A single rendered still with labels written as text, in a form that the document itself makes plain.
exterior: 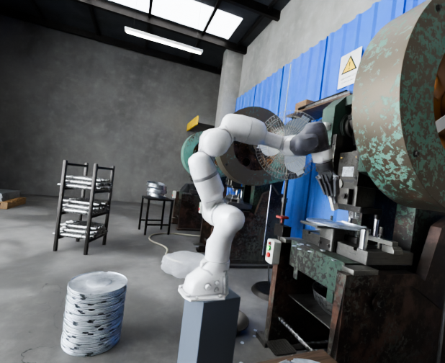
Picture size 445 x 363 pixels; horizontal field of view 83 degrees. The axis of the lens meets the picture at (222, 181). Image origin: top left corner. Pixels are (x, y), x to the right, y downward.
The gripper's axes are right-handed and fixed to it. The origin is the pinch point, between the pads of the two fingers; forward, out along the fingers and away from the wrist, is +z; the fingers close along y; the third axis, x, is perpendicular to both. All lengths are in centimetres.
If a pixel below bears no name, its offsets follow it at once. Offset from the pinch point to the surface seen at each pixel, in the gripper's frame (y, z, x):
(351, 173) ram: -7.4, -6.7, 22.4
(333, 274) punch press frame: 3.6, 29.8, -13.2
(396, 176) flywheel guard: 29.4, -13.0, 2.8
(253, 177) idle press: -140, 5, 35
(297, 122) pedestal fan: -82, -37, 58
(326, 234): -9.5, 18.8, -0.5
